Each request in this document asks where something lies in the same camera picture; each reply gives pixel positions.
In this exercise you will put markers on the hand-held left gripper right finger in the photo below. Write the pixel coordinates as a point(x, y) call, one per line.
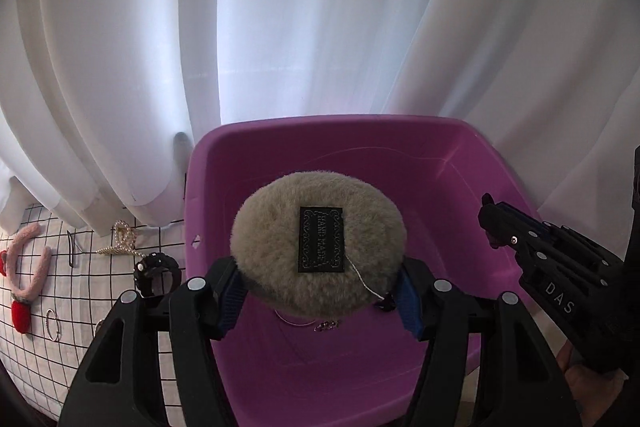
point(407, 299)

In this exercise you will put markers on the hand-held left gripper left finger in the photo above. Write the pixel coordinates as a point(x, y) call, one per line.
point(229, 294)

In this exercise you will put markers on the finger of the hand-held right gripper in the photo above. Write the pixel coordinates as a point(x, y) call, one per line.
point(522, 244)
point(505, 217)

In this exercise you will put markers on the thin metal hair clip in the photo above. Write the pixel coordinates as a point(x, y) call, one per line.
point(74, 252)

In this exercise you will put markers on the grey fluffy round hair accessory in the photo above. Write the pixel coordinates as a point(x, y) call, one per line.
point(270, 232)

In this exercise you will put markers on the pink fluffy hair clip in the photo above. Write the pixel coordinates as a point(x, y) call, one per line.
point(42, 272)

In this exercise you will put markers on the silver hoop earring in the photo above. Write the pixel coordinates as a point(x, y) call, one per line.
point(52, 327)

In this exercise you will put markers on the white black checked cloth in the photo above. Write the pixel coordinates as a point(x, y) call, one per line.
point(65, 372)

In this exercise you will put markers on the pearl hair claw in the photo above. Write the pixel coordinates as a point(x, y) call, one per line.
point(120, 237)

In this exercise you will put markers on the red fluffy hair accessory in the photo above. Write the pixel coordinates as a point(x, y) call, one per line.
point(3, 263)
point(21, 316)

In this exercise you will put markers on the person's right hand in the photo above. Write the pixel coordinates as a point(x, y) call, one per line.
point(577, 379)

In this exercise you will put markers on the black scrunchie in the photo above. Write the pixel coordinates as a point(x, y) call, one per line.
point(150, 274)

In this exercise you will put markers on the white curtain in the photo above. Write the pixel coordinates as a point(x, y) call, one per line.
point(300, 7)

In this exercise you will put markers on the purple plastic bin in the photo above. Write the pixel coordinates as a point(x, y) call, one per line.
point(350, 157)

